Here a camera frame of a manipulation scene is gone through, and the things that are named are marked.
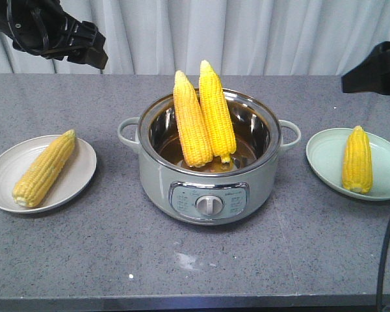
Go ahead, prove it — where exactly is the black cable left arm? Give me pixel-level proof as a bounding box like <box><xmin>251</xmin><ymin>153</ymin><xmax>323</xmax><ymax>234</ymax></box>
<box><xmin>6</xmin><ymin>0</ymin><xmax>51</xmax><ymax>56</ymax></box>

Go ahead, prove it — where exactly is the light green round plate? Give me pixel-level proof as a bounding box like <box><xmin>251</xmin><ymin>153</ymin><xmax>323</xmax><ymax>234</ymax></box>
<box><xmin>305</xmin><ymin>128</ymin><xmax>390</xmax><ymax>201</ymax></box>

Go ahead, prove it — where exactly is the green electric cooking pot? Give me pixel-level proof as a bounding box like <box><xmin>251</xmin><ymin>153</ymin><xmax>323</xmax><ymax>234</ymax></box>
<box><xmin>118</xmin><ymin>89</ymin><xmax>301</xmax><ymax>226</ymax></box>

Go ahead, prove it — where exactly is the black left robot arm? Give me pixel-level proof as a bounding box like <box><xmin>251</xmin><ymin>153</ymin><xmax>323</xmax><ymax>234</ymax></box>
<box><xmin>0</xmin><ymin>0</ymin><xmax>108</xmax><ymax>70</ymax></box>

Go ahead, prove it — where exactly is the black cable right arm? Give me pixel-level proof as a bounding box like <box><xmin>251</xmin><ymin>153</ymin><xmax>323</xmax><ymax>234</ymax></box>
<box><xmin>376</xmin><ymin>187</ymin><xmax>390</xmax><ymax>312</ymax></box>

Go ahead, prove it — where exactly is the white round plate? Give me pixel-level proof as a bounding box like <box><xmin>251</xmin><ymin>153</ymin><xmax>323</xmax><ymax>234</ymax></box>
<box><xmin>0</xmin><ymin>135</ymin><xmax>97</xmax><ymax>214</ymax></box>

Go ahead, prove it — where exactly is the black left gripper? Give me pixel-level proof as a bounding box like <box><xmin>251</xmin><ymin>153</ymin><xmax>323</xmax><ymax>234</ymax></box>
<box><xmin>6</xmin><ymin>1</ymin><xmax>109</xmax><ymax>70</ymax></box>

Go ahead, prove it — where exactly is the grey stone countertop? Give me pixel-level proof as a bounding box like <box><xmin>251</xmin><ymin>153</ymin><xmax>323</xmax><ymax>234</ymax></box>
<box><xmin>0</xmin><ymin>74</ymin><xmax>390</xmax><ymax>311</ymax></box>

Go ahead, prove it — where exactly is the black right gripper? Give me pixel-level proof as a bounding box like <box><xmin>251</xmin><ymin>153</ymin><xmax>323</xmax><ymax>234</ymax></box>
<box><xmin>341</xmin><ymin>41</ymin><xmax>390</xmax><ymax>96</ymax></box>

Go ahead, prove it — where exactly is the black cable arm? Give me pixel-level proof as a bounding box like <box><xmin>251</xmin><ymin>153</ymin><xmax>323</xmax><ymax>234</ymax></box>
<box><xmin>6</xmin><ymin>0</ymin><xmax>51</xmax><ymax>56</ymax></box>
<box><xmin>376</xmin><ymin>187</ymin><xmax>390</xmax><ymax>312</ymax></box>

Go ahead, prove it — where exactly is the white pleated curtain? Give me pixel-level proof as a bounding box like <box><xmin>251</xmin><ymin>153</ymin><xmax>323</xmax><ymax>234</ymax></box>
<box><xmin>0</xmin><ymin>0</ymin><xmax>390</xmax><ymax>77</ymax></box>

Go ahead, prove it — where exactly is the yellow corn cob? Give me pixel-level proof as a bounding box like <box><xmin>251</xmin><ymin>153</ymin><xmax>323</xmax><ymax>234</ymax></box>
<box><xmin>173</xmin><ymin>70</ymin><xmax>213</xmax><ymax>168</ymax></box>
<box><xmin>342</xmin><ymin>125</ymin><xmax>373</xmax><ymax>194</ymax></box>
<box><xmin>12</xmin><ymin>129</ymin><xmax>77</xmax><ymax>208</ymax></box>
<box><xmin>199</xmin><ymin>60</ymin><xmax>237</xmax><ymax>163</ymax></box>

